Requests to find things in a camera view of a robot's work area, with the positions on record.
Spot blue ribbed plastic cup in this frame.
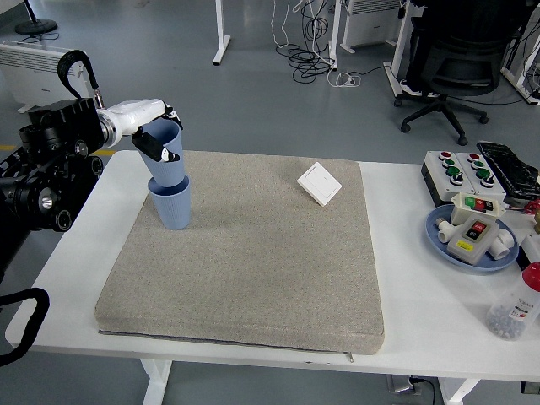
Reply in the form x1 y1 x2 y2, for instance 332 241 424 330
147 175 192 231
138 121 188 188

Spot white desk leg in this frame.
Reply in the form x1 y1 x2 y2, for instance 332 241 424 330
211 0 232 67
382 0 417 100
327 0 342 72

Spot blue round plate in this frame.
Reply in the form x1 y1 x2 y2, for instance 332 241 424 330
424 204 521 276

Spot black office chair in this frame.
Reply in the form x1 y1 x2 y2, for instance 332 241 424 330
393 12 520 147

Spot black floor cable bundle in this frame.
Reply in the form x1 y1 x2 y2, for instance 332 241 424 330
288 0 338 84

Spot clear jar red lid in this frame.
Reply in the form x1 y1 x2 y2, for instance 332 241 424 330
484 262 540 342

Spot grey power strip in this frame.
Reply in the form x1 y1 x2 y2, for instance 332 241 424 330
386 373 435 397

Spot white push-button control box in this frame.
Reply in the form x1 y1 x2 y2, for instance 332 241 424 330
420 150 482 208
456 151 507 203

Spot black fan stand base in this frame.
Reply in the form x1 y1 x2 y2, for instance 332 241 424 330
14 0 59 35

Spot white panel heater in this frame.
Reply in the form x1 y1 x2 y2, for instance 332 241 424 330
339 0 406 53
0 40 101 125

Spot white hanging cable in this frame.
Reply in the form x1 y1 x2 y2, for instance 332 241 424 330
269 0 305 50

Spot black plastic-wrapped tray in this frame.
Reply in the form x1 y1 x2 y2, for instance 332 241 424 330
476 140 540 198

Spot white small box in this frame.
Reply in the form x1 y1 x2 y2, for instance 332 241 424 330
515 234 540 271

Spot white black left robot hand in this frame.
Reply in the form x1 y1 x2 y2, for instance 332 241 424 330
105 98 185 165

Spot white pipe fitting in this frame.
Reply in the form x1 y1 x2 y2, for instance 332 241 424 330
435 217 457 245
489 227 518 262

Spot white switch box green red buttons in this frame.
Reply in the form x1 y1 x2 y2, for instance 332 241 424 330
450 192 509 229

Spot white wall switch plate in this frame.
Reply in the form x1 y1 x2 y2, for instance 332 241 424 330
296 161 343 208

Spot grey-brown fabric mat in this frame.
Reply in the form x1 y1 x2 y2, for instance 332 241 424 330
93 149 386 356

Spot white table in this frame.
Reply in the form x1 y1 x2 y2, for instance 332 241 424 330
4 149 540 405

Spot white floor cable coil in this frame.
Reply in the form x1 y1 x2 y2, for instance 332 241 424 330
327 70 363 89

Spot white desk frame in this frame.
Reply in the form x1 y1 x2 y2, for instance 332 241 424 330
499 24 540 106

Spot grey switch box red button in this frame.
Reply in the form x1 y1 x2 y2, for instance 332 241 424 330
445 216 501 267

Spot person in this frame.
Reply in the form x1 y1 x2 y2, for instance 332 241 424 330
399 0 527 99

